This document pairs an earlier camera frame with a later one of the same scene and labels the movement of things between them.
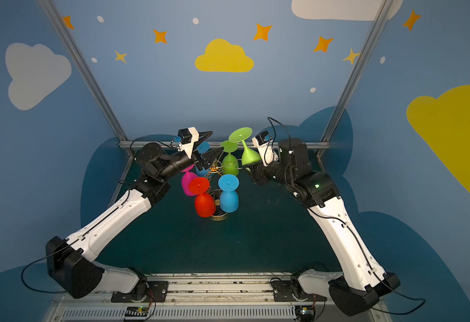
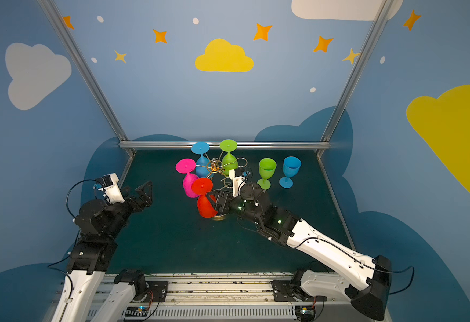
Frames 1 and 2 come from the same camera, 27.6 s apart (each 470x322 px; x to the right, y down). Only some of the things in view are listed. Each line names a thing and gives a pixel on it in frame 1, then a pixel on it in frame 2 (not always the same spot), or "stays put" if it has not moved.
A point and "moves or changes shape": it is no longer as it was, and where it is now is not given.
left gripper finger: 209,156 → 146,192
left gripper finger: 203,137 → 125,191
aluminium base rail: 212,297 stays put
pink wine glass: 186,180 stays put
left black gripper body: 197,156 → 133,198
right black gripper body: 258,172 → 223,200
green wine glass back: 229,164 stays put
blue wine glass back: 202,147 stays put
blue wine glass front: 229,198 moves or changes shape
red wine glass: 205,204 stays put
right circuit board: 305,312 stays put
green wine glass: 248,156 moves or changes shape
